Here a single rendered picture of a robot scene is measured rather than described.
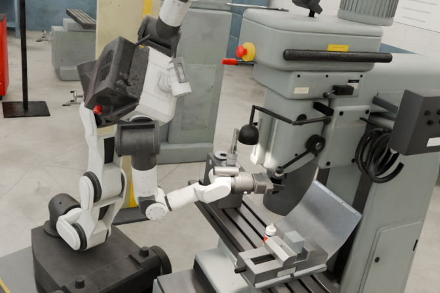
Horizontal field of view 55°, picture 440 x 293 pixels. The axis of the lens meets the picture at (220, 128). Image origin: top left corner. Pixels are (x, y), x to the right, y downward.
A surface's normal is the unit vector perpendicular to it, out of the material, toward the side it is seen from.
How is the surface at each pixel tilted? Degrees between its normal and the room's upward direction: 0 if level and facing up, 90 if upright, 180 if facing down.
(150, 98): 58
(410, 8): 90
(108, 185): 80
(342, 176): 90
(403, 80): 90
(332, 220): 62
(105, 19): 90
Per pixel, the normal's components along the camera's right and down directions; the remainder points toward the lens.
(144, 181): 0.23, 0.50
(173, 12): -0.26, 0.71
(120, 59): 0.68, -0.19
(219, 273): 0.14, -0.92
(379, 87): 0.45, 0.39
